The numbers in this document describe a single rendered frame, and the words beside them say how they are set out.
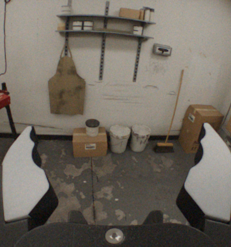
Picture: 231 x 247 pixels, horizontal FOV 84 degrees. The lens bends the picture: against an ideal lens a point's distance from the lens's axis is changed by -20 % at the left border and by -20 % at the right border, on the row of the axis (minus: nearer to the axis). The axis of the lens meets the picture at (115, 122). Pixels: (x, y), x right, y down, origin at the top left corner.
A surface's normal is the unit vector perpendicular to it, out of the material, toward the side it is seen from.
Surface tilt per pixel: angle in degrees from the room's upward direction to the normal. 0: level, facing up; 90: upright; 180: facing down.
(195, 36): 90
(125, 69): 90
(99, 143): 88
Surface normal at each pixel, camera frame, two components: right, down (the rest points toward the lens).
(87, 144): 0.18, 0.52
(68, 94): -0.37, 0.44
